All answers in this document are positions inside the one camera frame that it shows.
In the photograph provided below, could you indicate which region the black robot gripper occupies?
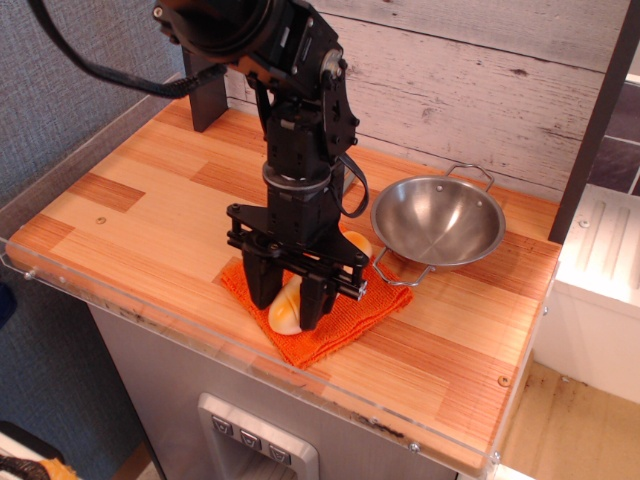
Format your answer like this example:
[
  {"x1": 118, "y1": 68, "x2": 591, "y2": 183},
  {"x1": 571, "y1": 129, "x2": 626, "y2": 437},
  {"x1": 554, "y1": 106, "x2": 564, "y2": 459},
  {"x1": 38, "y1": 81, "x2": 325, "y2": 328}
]
[{"x1": 227, "y1": 169, "x2": 369, "y2": 331}]

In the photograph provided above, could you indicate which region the toy hot dog bun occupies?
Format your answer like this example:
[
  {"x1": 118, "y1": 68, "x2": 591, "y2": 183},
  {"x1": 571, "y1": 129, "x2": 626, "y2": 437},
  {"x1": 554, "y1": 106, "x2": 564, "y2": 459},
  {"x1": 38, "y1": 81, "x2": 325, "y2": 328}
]
[{"x1": 268, "y1": 231, "x2": 373, "y2": 335}]

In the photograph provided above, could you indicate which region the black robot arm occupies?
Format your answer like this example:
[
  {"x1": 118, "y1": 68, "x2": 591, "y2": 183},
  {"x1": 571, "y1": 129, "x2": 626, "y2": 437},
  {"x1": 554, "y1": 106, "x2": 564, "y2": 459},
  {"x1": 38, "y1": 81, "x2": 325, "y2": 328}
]
[{"x1": 154, "y1": 1, "x2": 369, "y2": 331}]

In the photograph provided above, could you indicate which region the orange knitted cloth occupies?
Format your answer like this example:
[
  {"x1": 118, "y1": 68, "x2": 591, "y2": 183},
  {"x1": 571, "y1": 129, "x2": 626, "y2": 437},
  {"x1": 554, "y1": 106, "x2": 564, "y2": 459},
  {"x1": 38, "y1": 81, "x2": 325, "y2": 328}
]
[{"x1": 221, "y1": 259, "x2": 414, "y2": 369}]

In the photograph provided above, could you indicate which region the silver dispenser panel with buttons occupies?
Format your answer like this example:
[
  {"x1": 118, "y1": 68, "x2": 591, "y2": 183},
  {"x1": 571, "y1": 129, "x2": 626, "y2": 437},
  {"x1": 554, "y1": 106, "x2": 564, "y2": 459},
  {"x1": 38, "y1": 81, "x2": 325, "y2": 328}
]
[{"x1": 198, "y1": 393, "x2": 320, "y2": 479}]

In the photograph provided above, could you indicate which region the clear acrylic table guard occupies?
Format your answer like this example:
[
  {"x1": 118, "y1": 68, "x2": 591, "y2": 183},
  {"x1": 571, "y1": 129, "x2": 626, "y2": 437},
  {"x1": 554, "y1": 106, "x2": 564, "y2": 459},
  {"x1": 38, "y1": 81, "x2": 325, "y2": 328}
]
[{"x1": 6, "y1": 231, "x2": 560, "y2": 478}]

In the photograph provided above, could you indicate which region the orange object bottom left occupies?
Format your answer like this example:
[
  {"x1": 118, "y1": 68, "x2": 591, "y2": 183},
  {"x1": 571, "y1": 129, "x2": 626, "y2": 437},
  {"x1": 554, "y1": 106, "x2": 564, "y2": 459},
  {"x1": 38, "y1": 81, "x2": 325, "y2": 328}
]
[{"x1": 40, "y1": 459, "x2": 79, "y2": 480}]

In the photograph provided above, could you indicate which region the white ridged side counter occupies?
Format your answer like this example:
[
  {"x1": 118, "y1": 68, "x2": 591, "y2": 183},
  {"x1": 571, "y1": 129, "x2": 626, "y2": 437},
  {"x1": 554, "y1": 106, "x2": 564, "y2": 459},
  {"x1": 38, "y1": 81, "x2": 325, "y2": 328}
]
[{"x1": 532, "y1": 74, "x2": 640, "y2": 406}]

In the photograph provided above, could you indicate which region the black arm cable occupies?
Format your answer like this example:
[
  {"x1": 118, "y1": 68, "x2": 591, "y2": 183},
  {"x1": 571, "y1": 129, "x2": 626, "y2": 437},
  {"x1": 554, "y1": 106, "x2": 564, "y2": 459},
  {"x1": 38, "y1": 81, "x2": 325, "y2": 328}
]
[{"x1": 327, "y1": 153, "x2": 371, "y2": 219}]

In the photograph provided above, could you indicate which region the steel bowl with handles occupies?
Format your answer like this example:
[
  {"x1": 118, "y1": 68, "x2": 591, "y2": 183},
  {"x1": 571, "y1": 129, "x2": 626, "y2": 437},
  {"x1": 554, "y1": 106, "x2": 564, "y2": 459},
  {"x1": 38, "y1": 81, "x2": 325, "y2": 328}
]
[{"x1": 370, "y1": 164, "x2": 506, "y2": 287}]

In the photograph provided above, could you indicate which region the dark grey left post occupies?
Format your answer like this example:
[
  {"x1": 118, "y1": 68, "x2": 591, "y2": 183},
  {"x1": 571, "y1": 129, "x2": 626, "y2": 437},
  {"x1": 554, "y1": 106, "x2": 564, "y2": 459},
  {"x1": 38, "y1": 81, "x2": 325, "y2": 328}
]
[{"x1": 182, "y1": 49, "x2": 228, "y2": 132}]

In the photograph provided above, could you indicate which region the dark grey post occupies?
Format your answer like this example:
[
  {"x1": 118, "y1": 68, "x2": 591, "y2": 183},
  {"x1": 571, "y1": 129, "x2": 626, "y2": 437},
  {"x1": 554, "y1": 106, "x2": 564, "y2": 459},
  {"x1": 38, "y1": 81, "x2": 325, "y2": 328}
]
[
  {"x1": 548, "y1": 0, "x2": 639, "y2": 244},
  {"x1": 182, "y1": 49, "x2": 228, "y2": 132}
]

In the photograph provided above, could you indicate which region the dark grey right post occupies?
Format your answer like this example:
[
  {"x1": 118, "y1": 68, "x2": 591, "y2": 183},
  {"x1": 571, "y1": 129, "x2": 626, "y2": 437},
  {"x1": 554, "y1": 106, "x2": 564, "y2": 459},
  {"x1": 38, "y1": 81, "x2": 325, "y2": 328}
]
[{"x1": 548, "y1": 0, "x2": 639, "y2": 244}]

